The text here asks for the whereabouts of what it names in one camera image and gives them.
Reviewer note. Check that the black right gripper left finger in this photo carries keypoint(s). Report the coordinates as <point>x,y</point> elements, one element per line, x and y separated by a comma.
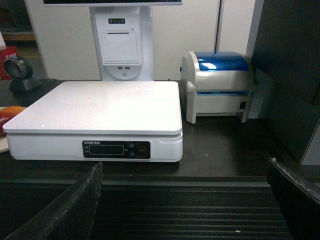
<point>70,216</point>

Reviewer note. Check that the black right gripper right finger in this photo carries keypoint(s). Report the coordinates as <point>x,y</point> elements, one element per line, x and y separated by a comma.
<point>298,200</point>

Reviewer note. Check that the dark red mango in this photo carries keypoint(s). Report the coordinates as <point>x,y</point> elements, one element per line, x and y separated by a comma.
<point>7,114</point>

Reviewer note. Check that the black checkout counter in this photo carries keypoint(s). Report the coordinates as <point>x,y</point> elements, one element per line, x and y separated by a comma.
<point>218,190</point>

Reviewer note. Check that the white electronic scale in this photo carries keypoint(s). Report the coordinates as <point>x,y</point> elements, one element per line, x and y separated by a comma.
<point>126,121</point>

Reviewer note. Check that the beige plastic tray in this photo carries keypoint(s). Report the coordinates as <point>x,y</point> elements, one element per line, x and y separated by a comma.
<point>4,147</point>

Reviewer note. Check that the white blue label printer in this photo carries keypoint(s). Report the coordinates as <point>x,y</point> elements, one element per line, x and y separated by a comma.
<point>216,83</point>

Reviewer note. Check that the black barcode scanner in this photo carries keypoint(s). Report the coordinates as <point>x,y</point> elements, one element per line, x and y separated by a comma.
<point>20,70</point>

